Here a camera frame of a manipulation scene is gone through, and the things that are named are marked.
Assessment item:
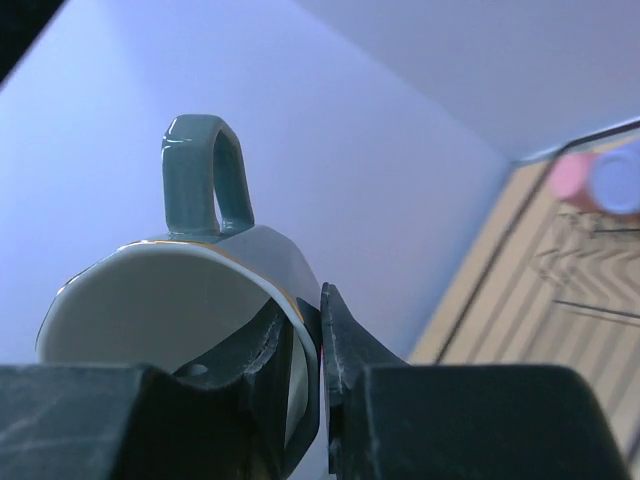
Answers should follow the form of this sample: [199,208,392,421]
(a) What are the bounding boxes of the black wire dish rack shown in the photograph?
[434,117,640,366]

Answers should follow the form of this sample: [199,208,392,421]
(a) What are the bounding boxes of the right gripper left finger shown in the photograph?
[1,301,293,479]

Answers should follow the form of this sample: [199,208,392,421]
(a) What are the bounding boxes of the pink plastic cup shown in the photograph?
[547,152,600,212]

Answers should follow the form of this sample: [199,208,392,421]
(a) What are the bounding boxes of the purple plastic cup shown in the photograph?
[589,143,639,216]

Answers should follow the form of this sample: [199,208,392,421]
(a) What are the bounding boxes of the grey ceramic mug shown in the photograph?
[36,114,321,479]

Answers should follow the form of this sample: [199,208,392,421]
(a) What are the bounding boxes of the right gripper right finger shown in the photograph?
[321,283,630,479]

